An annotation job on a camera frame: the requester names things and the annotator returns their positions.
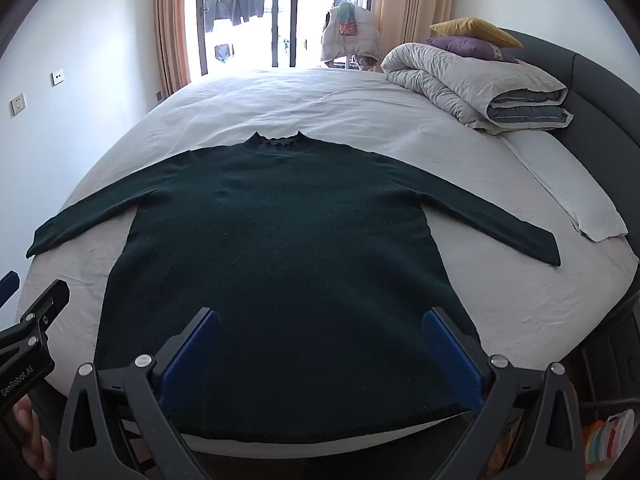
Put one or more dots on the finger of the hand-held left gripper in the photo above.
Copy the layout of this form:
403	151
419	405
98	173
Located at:
47	305
7	287

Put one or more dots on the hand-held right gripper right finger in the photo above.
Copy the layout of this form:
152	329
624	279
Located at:
452	360

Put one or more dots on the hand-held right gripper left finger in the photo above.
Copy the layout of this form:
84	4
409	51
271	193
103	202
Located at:
189	360

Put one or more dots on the dark green sweater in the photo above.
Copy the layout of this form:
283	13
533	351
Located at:
280	240

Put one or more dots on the hanging dark clothes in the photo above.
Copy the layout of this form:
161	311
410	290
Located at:
235	7

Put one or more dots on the person's left hand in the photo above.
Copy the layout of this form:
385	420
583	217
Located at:
31	440

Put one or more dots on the black metal rack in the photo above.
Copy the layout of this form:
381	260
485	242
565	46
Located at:
612	350

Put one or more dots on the colourful striped cloth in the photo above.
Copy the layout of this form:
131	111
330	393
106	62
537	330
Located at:
607	437

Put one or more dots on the flat white pillowcase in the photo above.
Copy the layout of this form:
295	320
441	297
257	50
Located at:
565	180

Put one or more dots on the folded grey duvet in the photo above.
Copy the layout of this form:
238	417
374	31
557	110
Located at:
465	85

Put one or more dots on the white bed sheet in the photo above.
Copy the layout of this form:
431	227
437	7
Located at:
325	105

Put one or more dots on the beige curtain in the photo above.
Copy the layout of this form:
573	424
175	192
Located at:
170	25
410	5

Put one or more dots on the dark grey headboard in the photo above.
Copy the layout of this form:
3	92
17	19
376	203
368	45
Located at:
600	90

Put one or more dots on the purple pillow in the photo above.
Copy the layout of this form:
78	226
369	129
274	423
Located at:
462	46

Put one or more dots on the yellow pillow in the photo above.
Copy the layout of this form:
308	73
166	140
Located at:
475	29

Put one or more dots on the white padded vest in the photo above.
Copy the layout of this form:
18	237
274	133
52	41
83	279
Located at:
350	40

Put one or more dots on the glass balcony door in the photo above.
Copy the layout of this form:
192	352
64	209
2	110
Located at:
285	15

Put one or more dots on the white wall socket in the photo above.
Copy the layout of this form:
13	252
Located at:
59	76
19	104

